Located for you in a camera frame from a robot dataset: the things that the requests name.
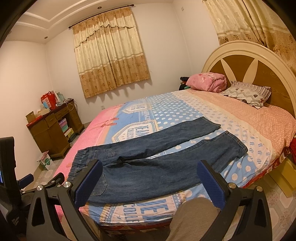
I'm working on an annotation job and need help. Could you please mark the blue denim jeans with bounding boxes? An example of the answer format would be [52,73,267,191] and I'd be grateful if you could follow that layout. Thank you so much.
[68,117,248,204]

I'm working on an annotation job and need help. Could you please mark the beige side curtain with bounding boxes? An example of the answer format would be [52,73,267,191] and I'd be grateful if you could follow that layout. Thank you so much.
[203,0,295,73]

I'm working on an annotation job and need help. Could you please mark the red gift bag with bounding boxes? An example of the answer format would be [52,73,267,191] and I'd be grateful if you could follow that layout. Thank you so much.
[41,91,56,110]

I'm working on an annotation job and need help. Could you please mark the green white cardboard box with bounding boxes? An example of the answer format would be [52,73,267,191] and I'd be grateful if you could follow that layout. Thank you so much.
[37,151,53,171]

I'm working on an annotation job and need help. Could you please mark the pink folded blanket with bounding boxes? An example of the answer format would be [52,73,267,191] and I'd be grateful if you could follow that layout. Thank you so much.
[186,72,227,93]

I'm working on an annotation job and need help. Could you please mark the cream wooden headboard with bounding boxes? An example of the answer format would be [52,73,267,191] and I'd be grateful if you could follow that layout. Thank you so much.
[202,41,295,116]

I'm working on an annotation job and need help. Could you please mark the heart patterned pillow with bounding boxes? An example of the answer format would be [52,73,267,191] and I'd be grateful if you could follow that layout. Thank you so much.
[220,82,271,109]

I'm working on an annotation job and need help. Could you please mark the beige window curtain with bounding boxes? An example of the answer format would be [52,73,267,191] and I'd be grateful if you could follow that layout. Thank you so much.
[72,6,150,98]

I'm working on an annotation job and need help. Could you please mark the bed with patterned sheet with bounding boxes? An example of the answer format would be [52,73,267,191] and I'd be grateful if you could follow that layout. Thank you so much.
[54,89,296,230]

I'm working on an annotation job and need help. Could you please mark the dark clothes behind blanket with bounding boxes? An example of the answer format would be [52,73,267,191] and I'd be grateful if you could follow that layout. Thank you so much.
[179,76,190,90]

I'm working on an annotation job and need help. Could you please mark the grey trouser knee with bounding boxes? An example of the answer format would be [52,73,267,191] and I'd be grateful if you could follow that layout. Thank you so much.
[167,197,220,241]

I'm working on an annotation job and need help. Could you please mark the stacked books in desk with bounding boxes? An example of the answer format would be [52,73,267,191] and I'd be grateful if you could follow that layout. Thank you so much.
[59,118,74,140]

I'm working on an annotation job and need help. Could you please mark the brown wooden desk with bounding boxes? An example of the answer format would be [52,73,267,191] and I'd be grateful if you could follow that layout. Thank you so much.
[27,98,84,159]

